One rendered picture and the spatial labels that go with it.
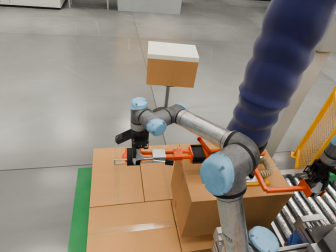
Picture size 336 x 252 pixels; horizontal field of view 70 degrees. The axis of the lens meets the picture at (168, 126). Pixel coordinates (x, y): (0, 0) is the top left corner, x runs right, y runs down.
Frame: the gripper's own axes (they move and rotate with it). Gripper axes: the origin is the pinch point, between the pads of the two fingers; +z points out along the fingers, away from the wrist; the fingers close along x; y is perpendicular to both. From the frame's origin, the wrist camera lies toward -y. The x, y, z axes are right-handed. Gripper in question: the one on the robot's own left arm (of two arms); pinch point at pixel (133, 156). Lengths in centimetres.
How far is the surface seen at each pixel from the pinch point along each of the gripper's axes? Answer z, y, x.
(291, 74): -55, 60, -11
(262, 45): -63, 49, -2
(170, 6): 101, 145, 734
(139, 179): 66, 7, 35
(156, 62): 29, 34, 173
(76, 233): 120, -46, 22
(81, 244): 120, -41, 11
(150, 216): 66, 13, 2
